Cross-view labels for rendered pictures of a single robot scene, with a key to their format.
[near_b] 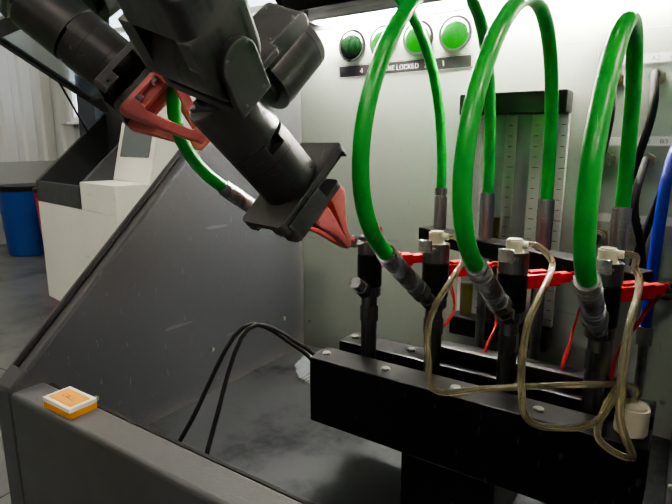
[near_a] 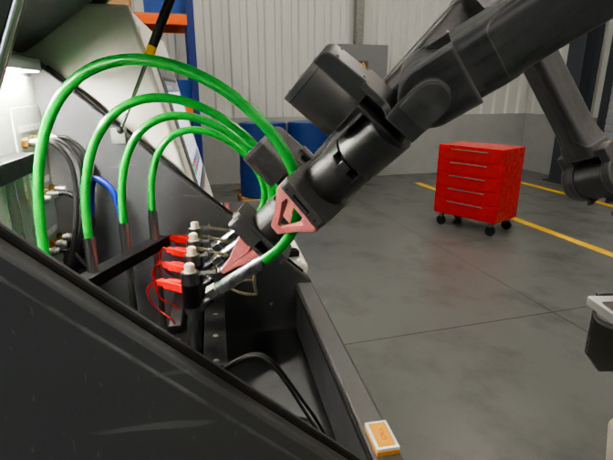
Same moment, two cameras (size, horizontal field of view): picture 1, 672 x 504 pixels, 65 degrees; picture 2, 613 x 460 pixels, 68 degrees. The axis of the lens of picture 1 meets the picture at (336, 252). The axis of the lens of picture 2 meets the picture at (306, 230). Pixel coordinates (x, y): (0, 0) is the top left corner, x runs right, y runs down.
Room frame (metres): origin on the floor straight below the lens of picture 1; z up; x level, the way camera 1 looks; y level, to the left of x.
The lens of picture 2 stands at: (0.92, 0.55, 1.39)
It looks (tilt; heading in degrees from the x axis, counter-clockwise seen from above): 17 degrees down; 225
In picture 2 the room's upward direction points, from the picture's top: straight up
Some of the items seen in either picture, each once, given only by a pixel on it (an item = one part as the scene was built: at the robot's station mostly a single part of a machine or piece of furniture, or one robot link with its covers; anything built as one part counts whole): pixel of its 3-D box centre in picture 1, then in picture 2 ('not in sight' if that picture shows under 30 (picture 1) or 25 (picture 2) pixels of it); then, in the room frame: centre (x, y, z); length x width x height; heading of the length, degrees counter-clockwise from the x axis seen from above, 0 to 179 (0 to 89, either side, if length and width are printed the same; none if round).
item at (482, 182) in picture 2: not in sight; (476, 186); (-3.64, -1.50, 0.43); 0.70 x 0.46 x 0.86; 86
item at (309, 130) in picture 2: not in sight; (286, 163); (-2.96, -3.67, 0.51); 1.20 x 0.85 x 1.02; 149
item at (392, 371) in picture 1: (463, 440); (201, 350); (0.52, -0.14, 0.91); 0.34 x 0.10 x 0.15; 56
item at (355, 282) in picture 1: (364, 326); (201, 330); (0.57, -0.03, 1.01); 0.05 x 0.03 x 0.21; 146
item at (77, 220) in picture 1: (114, 176); not in sight; (3.72, 1.55, 1.00); 1.30 x 1.09 x 1.99; 47
